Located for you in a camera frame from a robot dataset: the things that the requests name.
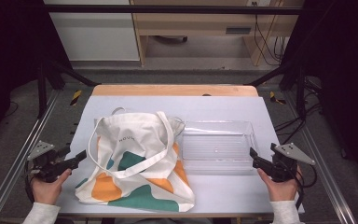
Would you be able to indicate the person's left hand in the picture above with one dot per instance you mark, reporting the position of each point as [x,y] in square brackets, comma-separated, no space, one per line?
[47,192]

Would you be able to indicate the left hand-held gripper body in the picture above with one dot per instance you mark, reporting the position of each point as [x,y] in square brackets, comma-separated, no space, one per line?
[45,165]

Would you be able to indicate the cream tote bag with patches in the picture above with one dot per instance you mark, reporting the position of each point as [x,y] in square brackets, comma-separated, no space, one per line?
[136,137]

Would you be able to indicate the white cabinet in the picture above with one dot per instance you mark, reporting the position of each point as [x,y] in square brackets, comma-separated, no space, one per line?
[96,34]

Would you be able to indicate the black frame leg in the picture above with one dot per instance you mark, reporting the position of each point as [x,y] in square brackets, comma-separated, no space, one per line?
[42,90]
[300,90]

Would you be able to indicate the light wooden desk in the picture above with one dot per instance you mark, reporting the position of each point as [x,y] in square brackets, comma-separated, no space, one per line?
[195,23]

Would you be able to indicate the aluminium rail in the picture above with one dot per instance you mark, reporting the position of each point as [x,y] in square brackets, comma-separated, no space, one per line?
[326,174]
[21,155]

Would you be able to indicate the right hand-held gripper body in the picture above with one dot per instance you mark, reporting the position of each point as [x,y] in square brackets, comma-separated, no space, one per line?
[286,169]

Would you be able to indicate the white table board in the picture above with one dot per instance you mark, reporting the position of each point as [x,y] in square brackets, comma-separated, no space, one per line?
[223,193]

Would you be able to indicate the clear plastic tray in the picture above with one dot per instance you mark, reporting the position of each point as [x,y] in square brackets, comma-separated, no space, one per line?
[219,149]

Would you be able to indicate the black horizontal frame bar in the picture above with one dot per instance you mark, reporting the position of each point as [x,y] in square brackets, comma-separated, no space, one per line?
[167,9]

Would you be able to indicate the black curtain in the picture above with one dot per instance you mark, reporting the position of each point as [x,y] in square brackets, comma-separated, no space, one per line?
[9,46]
[345,62]

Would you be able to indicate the person's right hand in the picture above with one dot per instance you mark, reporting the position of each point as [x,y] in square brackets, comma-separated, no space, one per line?
[282,191]

